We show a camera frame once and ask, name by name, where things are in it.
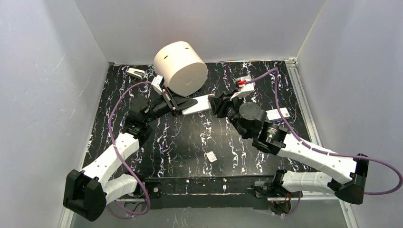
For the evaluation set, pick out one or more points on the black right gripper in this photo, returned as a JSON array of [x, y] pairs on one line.
[[226, 104]]

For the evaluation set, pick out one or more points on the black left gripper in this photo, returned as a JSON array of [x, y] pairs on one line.
[[169, 101]]

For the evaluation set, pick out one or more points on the white remote control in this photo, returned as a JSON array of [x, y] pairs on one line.
[[202, 105]]

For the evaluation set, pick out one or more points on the white remote battery cover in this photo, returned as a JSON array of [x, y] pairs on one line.
[[211, 156]]

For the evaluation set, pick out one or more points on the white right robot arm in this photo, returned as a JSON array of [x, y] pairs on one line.
[[343, 177]]

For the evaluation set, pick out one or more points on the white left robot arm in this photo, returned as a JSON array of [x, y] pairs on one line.
[[88, 191]]

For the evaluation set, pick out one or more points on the white cylindrical container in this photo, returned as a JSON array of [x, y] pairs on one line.
[[184, 72]]

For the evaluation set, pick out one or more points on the white stapler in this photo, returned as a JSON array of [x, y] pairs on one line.
[[136, 73]]

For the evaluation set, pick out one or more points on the white battery box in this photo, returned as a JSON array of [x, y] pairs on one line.
[[274, 115]]

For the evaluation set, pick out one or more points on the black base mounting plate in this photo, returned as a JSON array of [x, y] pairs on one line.
[[252, 191]]

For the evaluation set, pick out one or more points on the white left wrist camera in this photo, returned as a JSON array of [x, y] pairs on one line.
[[157, 84]]

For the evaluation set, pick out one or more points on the aluminium frame rail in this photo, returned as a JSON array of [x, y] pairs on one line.
[[294, 76]]

